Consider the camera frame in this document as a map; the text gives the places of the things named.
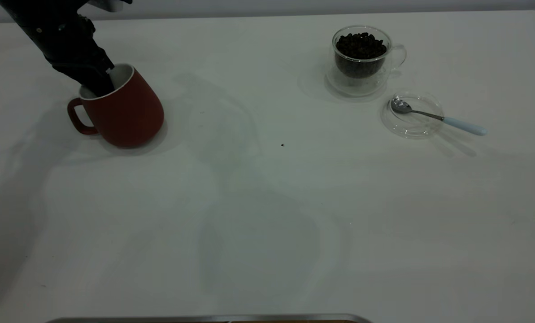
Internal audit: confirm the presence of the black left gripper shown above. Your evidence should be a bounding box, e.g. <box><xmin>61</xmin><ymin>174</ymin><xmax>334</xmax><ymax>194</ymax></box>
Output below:
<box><xmin>0</xmin><ymin>0</ymin><xmax>115</xmax><ymax>97</ymax></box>

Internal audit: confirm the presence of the red ceramic mug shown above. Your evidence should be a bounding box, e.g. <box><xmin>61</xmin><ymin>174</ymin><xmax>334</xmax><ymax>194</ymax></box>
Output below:
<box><xmin>67</xmin><ymin>63</ymin><xmax>165</xmax><ymax>148</ymax></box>

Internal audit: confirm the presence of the spoon with light blue handle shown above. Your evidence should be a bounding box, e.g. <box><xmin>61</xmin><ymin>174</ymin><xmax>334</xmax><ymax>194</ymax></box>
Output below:
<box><xmin>391</xmin><ymin>99</ymin><xmax>488</xmax><ymax>136</ymax></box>

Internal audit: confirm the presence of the dark coffee beans pile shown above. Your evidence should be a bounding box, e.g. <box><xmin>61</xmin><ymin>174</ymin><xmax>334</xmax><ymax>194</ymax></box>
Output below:
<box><xmin>335</xmin><ymin>32</ymin><xmax>387</xmax><ymax>78</ymax></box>

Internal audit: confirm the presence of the clear glass cup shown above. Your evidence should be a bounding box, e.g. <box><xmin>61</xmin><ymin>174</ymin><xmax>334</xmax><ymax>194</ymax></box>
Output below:
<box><xmin>331</xmin><ymin>26</ymin><xmax>408</xmax><ymax>80</ymax></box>

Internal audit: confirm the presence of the silver metal bar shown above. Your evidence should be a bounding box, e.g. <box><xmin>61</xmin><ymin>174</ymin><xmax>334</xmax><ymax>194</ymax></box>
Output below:
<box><xmin>45</xmin><ymin>313</ymin><xmax>373</xmax><ymax>323</ymax></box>

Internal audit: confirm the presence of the clear glass saucer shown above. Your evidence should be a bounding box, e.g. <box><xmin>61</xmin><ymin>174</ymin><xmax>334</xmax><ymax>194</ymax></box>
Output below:
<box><xmin>325</xmin><ymin>63</ymin><xmax>390</xmax><ymax>97</ymax></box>

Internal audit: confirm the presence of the small clear glass dish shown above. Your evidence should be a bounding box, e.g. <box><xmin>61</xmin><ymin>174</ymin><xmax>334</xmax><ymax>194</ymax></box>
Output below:
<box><xmin>381</xmin><ymin>92</ymin><xmax>445</xmax><ymax>139</ymax></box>

